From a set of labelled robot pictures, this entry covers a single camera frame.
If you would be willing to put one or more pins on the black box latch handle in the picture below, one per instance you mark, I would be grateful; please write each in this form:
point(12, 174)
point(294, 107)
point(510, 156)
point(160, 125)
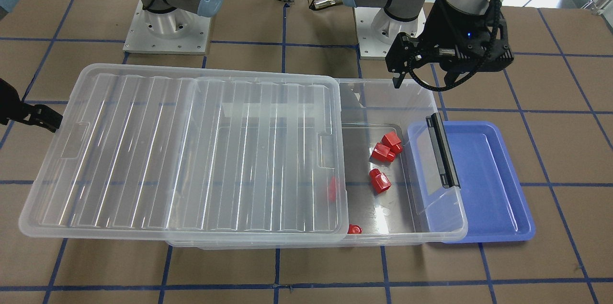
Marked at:
point(442, 151)

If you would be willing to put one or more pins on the clear plastic box lid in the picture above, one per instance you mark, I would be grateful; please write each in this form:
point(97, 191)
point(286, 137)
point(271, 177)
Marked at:
point(195, 155)

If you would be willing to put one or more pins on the red block from tray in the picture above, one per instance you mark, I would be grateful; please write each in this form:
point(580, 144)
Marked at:
point(379, 180)

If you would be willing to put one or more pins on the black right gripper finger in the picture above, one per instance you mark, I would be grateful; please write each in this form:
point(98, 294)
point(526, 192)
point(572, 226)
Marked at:
point(13, 109)

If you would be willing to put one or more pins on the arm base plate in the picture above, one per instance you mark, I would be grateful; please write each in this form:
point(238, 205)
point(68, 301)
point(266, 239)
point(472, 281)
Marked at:
point(175, 33)
point(376, 31)

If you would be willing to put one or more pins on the blue plastic tray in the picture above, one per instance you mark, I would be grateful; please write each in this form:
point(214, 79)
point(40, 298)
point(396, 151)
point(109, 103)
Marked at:
point(487, 205)

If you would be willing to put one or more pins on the red block in box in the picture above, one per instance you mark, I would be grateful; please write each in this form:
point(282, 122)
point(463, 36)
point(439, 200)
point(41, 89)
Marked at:
point(332, 190)
point(393, 142)
point(383, 153)
point(354, 229)

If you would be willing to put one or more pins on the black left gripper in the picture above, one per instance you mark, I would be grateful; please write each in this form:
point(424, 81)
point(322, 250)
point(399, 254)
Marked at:
point(441, 24)

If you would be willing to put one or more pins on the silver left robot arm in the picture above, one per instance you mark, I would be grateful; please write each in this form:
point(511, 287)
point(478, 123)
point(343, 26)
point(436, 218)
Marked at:
point(431, 75)

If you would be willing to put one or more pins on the clear plastic storage box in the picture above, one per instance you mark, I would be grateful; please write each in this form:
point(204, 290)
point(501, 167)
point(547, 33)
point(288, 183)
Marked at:
point(370, 109)

